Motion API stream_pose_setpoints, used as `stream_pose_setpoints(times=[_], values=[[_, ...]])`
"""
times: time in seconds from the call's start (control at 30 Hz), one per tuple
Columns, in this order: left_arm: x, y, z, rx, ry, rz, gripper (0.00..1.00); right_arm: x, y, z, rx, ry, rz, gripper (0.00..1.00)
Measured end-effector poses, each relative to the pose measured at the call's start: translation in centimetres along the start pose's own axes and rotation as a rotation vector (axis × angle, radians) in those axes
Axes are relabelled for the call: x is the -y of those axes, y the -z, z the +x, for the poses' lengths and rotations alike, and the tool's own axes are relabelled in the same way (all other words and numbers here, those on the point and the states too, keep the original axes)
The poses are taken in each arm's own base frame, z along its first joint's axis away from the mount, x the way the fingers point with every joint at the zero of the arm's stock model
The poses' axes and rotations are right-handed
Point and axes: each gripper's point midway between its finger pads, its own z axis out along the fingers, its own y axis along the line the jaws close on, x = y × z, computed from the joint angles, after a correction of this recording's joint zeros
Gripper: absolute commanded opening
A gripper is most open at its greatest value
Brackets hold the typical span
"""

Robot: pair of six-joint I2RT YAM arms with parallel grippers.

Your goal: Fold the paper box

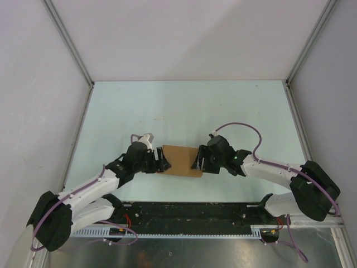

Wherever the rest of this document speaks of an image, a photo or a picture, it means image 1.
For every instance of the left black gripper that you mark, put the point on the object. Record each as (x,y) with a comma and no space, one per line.
(158,165)

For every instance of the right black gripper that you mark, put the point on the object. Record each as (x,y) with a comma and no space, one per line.
(201,154)

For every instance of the brown cardboard box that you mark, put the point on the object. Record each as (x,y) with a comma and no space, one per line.
(181,159)

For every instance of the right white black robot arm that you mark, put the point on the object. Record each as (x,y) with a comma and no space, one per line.
(311,191)

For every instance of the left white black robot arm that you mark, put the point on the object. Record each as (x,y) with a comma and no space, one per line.
(57,216)

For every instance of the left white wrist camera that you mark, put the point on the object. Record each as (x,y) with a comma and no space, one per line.
(147,139)

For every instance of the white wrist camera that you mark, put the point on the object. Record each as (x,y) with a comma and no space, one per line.
(147,139)
(213,134)

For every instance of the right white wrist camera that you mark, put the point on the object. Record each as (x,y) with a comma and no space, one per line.
(213,134)

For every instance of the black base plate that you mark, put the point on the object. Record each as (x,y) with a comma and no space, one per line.
(246,213)

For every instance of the grey slotted cable duct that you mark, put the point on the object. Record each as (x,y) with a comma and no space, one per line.
(107,231)

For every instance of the aluminium rail beam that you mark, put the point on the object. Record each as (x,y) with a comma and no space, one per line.
(304,221)

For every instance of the right aluminium frame post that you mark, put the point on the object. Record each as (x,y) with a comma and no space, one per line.
(312,39)

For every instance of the aluminium frame post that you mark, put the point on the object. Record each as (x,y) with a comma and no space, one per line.
(312,39)
(65,36)

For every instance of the left aluminium frame post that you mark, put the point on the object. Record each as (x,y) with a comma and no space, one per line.
(65,36)

